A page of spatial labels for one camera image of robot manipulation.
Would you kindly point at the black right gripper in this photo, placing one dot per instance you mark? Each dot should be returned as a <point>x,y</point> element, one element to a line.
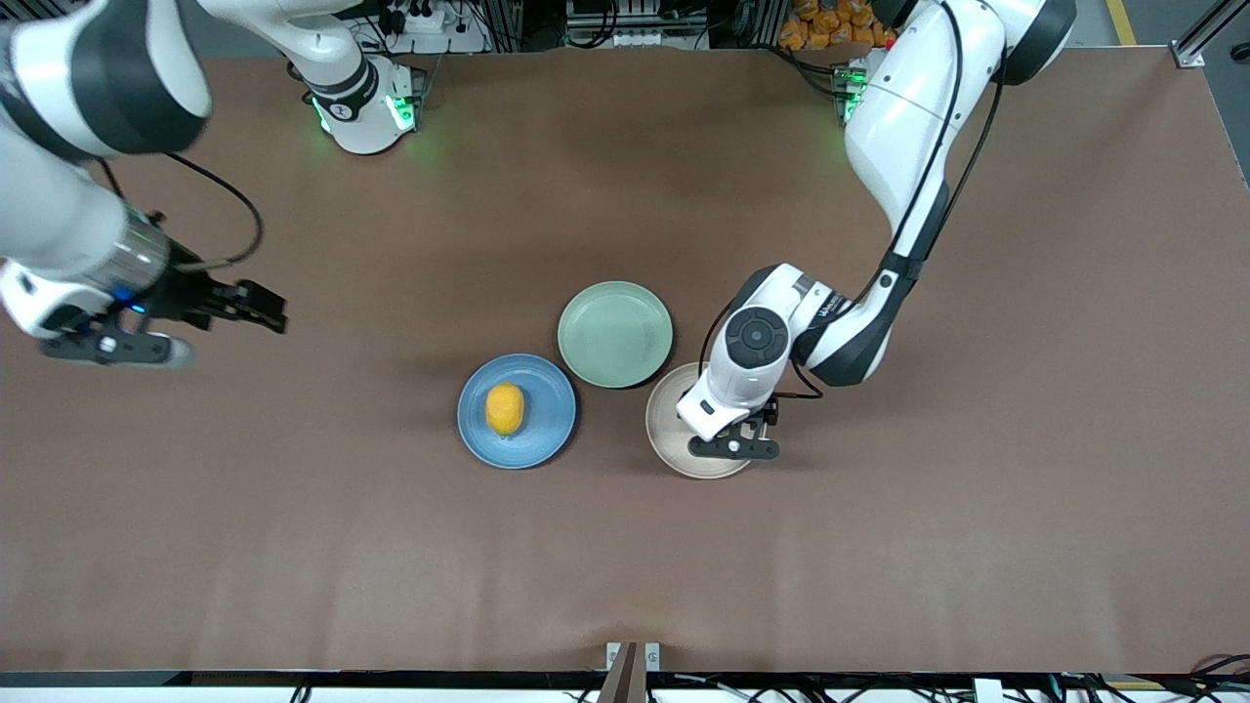
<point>188,292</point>

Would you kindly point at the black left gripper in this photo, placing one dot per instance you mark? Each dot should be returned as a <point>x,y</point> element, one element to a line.
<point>771,416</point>

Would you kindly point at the yellow lemon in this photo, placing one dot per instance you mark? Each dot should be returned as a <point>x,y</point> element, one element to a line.
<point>505,409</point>

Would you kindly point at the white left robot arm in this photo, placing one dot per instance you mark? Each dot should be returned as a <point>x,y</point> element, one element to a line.
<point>908,127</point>

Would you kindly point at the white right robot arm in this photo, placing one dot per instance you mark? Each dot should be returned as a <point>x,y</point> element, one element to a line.
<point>68,146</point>

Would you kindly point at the beige plate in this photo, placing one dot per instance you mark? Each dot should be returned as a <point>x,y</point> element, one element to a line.
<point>669,444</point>

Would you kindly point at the green plate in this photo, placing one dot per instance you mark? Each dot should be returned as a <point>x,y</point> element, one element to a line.
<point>615,334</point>

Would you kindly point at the blue plate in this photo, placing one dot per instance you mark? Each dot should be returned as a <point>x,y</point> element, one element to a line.
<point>542,439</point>

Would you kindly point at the white power strip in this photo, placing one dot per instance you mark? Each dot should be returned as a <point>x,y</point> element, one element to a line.
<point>425,18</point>

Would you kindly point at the orange packaged goods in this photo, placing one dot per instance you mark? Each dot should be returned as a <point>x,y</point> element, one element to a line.
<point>835,21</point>

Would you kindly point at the metal table edge bracket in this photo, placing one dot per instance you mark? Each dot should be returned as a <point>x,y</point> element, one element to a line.
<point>633,669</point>

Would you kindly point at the aluminium frame profile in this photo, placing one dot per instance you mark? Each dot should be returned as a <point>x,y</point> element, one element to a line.
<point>1206,34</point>

